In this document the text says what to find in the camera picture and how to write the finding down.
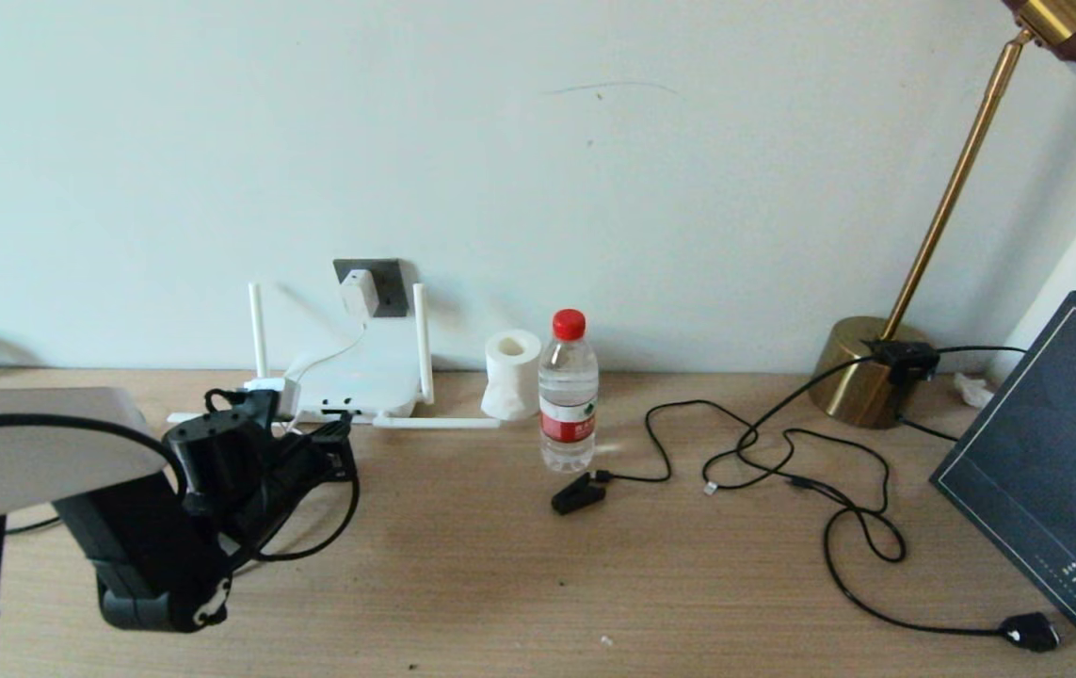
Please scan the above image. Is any thin white adapter cable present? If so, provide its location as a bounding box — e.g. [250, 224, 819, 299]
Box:
[279, 318, 371, 434]

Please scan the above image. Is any black ethernet cable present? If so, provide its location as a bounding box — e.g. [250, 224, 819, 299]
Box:
[6, 410, 355, 536]

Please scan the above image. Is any clear water bottle red cap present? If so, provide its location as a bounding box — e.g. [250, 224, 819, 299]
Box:
[538, 309, 600, 473]

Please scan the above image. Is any white power adapter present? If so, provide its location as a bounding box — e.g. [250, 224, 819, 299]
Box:
[342, 270, 380, 319]

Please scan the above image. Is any white router with antennas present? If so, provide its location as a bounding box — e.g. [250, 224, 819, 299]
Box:
[169, 281, 501, 432]

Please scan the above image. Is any white toilet paper roll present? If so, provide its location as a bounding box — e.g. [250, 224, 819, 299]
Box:
[481, 330, 543, 422]

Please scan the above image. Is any black cable with clip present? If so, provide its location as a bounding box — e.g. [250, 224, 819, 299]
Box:
[702, 350, 1063, 654]

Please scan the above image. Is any small black charging dock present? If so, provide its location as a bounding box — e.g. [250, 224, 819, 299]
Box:
[552, 473, 606, 515]

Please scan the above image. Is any black left wrist camera cable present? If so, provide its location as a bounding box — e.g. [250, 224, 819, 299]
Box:
[203, 388, 361, 564]

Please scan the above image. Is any grey wall socket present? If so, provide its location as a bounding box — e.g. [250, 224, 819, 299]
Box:
[334, 260, 410, 319]

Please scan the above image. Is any brass desk lamp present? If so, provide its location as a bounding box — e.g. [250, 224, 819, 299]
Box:
[809, 0, 1076, 430]

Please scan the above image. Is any thin black dock cable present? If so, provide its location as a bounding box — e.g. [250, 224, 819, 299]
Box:
[591, 400, 892, 517]

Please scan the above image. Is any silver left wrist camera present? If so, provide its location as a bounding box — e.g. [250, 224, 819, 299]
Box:
[244, 377, 301, 420]

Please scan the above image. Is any black inline switch box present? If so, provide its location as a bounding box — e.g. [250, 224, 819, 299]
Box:
[862, 339, 941, 382]

